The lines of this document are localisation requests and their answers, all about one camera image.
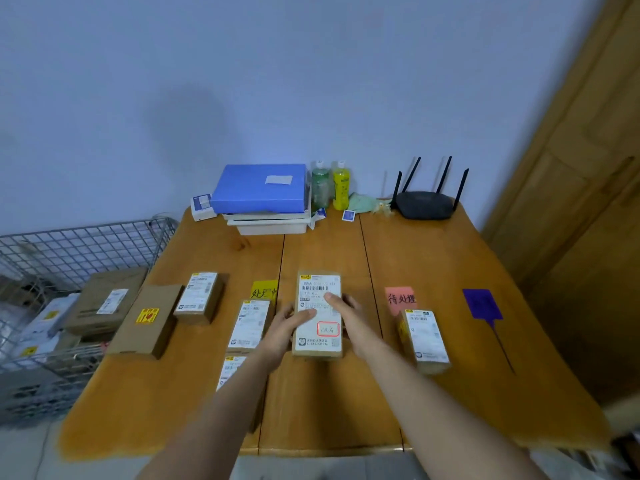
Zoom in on yellow plastic bottle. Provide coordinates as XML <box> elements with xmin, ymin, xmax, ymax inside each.
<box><xmin>332</xmin><ymin>161</ymin><xmax>351</xmax><ymax>212</ymax></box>

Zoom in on person's right forearm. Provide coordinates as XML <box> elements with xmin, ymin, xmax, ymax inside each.
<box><xmin>361</xmin><ymin>339</ymin><xmax>549</xmax><ymax>480</ymax></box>

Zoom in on white parcel bag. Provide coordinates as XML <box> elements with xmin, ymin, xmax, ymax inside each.
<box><xmin>10</xmin><ymin>293</ymin><xmax>82</xmax><ymax>358</ymax></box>

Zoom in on purple flag on thin stick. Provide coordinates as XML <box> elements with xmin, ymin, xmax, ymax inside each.
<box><xmin>462</xmin><ymin>289</ymin><xmax>516</xmax><ymax>376</ymax></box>

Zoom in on small blue and white box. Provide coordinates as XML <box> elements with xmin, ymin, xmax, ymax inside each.
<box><xmin>190</xmin><ymin>193</ymin><xmax>218</xmax><ymax>222</ymax></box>

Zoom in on yellow sticky note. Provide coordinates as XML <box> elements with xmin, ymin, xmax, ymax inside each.
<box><xmin>249</xmin><ymin>280</ymin><xmax>280</xmax><ymax>302</ymax></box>

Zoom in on light green cloth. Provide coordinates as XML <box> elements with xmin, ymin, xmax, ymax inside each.
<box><xmin>348</xmin><ymin>192</ymin><xmax>385</xmax><ymax>215</ymax></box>

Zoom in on pink sticky note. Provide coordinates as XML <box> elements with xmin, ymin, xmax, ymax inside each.
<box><xmin>384</xmin><ymin>287</ymin><xmax>418</xmax><ymax>316</ymax></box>

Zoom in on black router with antennas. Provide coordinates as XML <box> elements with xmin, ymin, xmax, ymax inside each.
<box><xmin>389</xmin><ymin>156</ymin><xmax>470</xmax><ymax>221</ymax></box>

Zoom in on wooden door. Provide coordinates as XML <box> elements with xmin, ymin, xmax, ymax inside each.
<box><xmin>481</xmin><ymin>0</ymin><xmax>640</xmax><ymax>405</ymax></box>

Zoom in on white plastic tray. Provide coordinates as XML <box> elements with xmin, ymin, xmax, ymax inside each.
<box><xmin>223</xmin><ymin>210</ymin><xmax>313</xmax><ymax>237</ymax></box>

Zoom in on grey plastic crate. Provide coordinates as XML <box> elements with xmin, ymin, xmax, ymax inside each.
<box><xmin>0</xmin><ymin>364</ymin><xmax>98</xmax><ymax>426</ymax></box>

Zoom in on long brown parcel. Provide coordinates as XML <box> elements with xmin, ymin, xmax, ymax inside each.
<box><xmin>292</xmin><ymin>271</ymin><xmax>344</xmax><ymax>359</ymax></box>

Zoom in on person's left hand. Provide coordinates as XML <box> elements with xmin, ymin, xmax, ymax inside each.
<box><xmin>254</xmin><ymin>305</ymin><xmax>317</xmax><ymax>369</ymax></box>

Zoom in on small brown parcel, white label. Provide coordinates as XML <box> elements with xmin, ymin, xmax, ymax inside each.
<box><xmin>173</xmin><ymin>272</ymin><xmax>225</xmax><ymax>326</ymax></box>
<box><xmin>398</xmin><ymin>309</ymin><xmax>452</xmax><ymax>375</ymax></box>
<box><xmin>215</xmin><ymin>355</ymin><xmax>249</xmax><ymax>393</ymax></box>
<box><xmin>227</xmin><ymin>299</ymin><xmax>274</xmax><ymax>355</ymax></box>

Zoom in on green plastic bottle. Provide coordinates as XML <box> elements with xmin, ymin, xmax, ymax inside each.
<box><xmin>311</xmin><ymin>160</ymin><xmax>331</xmax><ymax>211</ymax></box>

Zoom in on brown box with yellow sticker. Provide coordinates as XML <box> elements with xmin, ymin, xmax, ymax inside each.
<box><xmin>106</xmin><ymin>284</ymin><xmax>184</xmax><ymax>360</ymax></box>

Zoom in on blue file box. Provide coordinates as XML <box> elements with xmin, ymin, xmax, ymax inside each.
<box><xmin>210</xmin><ymin>164</ymin><xmax>308</xmax><ymax>216</ymax></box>

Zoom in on person's right hand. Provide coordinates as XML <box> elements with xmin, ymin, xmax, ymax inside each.
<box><xmin>324</xmin><ymin>292</ymin><xmax>384</xmax><ymax>361</ymax></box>

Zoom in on person's left forearm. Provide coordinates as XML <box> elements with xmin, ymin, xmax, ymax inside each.
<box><xmin>136</xmin><ymin>345</ymin><xmax>282</xmax><ymax>480</ymax></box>

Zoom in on metal wire basket cart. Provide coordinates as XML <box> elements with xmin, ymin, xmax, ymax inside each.
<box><xmin>0</xmin><ymin>217</ymin><xmax>179</xmax><ymax>426</ymax></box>

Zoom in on large brown box, white label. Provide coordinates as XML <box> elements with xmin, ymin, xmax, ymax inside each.
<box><xmin>64</xmin><ymin>267</ymin><xmax>149</xmax><ymax>338</ymax></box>

